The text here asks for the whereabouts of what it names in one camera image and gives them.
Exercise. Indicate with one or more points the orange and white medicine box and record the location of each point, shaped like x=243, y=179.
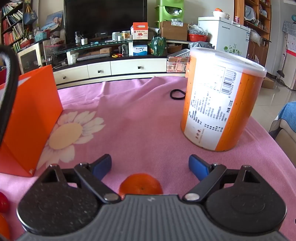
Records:
x=140, y=31

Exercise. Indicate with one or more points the red ball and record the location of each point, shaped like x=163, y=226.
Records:
x=3, y=202

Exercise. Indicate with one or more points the tangerine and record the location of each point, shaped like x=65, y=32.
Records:
x=3, y=228
x=140, y=185

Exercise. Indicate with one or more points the small cardboard box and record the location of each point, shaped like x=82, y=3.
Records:
x=268, y=83

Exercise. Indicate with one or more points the white crate of packets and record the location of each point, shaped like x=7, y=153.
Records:
x=177, y=62

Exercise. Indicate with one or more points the brown cardboard box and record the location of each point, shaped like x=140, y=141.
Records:
x=173, y=31

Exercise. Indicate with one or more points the pink floral tablecloth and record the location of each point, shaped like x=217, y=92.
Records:
x=143, y=129

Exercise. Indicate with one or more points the blue tote bag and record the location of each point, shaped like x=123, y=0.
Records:
x=30, y=16

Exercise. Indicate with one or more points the green stacking bins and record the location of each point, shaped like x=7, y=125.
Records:
x=170, y=10

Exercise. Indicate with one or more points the sofa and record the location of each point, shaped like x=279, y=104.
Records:
x=286, y=134

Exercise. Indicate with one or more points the blue and white box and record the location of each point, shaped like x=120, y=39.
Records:
x=140, y=50

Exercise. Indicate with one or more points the green snack bag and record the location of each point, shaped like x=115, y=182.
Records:
x=157, y=46

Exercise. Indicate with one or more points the pink plastic basket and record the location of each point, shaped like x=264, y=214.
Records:
x=52, y=51

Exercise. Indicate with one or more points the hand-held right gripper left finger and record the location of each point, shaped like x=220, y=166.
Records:
x=101, y=165

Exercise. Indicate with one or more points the red plastic basin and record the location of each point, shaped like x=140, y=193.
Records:
x=197, y=37

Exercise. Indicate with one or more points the black flat television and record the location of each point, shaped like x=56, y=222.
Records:
x=104, y=18

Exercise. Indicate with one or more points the white television stand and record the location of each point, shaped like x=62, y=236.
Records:
x=99, y=69

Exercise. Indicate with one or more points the orange cardboard box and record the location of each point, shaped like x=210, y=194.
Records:
x=30, y=115

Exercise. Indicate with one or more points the wooden shelf unit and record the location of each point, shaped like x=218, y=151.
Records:
x=240, y=9

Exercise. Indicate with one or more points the orange labelled canister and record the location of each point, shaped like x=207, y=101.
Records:
x=215, y=104

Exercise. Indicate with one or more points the dark glass bottle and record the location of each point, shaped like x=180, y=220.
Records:
x=77, y=39

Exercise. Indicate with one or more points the wall calendar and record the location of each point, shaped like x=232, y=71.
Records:
x=291, y=58

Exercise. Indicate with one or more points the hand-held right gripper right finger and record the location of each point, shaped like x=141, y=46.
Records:
x=196, y=165

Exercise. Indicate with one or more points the dark bookshelf with books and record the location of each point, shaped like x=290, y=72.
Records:
x=12, y=25

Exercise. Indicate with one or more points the framed picture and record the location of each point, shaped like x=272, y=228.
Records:
x=55, y=20

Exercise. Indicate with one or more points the white bowl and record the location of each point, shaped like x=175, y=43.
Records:
x=220, y=14

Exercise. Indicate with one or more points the white glass door cabinet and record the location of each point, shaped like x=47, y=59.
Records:
x=31, y=59

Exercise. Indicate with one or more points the white chest freezer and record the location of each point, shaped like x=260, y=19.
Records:
x=229, y=37

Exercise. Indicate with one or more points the teal plastic basket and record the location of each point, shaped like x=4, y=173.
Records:
x=41, y=36

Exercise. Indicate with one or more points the silver disc player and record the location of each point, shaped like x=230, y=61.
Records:
x=92, y=57

